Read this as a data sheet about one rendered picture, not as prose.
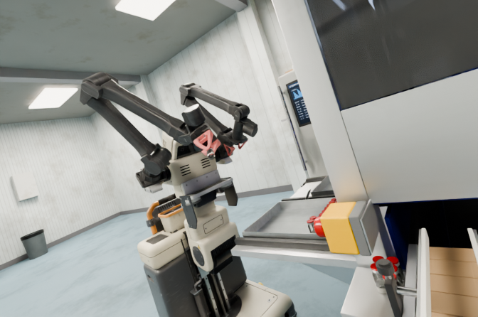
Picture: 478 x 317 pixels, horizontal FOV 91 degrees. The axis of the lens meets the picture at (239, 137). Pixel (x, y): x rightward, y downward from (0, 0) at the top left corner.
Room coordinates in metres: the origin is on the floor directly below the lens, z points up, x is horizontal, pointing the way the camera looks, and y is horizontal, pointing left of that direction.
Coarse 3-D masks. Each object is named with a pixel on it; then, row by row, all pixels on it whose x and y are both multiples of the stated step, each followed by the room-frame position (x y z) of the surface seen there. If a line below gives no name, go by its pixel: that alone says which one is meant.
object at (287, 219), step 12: (276, 204) 0.98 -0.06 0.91; (288, 204) 0.97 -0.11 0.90; (300, 204) 0.94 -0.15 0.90; (312, 204) 0.90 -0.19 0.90; (324, 204) 0.87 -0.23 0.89; (264, 216) 0.90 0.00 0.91; (276, 216) 0.94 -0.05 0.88; (288, 216) 0.90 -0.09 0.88; (300, 216) 0.86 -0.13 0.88; (252, 228) 0.84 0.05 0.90; (264, 228) 0.86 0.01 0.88; (276, 228) 0.83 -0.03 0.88; (288, 228) 0.80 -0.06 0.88; (300, 228) 0.77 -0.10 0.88
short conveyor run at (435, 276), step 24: (384, 264) 0.32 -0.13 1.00; (408, 264) 0.39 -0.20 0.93; (432, 264) 0.38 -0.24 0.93; (456, 264) 0.37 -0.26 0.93; (408, 288) 0.31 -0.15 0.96; (432, 288) 0.34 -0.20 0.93; (456, 288) 0.33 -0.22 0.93; (408, 312) 0.31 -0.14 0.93; (432, 312) 0.31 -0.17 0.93; (456, 312) 0.30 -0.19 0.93
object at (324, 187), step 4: (328, 176) 1.16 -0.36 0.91; (324, 180) 1.12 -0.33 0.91; (328, 180) 1.15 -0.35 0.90; (320, 184) 1.07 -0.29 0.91; (324, 184) 1.11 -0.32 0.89; (328, 184) 1.13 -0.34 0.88; (316, 188) 1.03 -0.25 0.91; (320, 188) 1.06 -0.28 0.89; (324, 188) 1.09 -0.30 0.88; (328, 188) 1.07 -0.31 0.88; (332, 188) 1.05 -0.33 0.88; (312, 192) 0.99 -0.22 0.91; (316, 192) 0.98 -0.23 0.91; (320, 192) 0.97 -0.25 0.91; (324, 192) 0.95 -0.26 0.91; (328, 192) 0.94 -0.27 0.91; (332, 192) 0.93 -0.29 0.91
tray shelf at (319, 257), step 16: (304, 192) 1.13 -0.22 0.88; (384, 208) 0.72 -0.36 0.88; (240, 256) 0.76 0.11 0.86; (256, 256) 0.71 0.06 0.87; (272, 256) 0.67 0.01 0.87; (288, 256) 0.64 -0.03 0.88; (304, 256) 0.61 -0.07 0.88; (320, 256) 0.59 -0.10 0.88; (336, 256) 0.57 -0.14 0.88; (352, 256) 0.55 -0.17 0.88
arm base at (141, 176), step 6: (144, 168) 1.05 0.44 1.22; (138, 174) 1.09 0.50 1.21; (144, 174) 1.06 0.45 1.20; (150, 174) 1.05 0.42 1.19; (138, 180) 1.07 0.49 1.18; (144, 180) 1.06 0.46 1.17; (150, 180) 1.06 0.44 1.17; (156, 180) 1.08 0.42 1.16; (162, 180) 1.11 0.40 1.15; (144, 186) 1.05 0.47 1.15
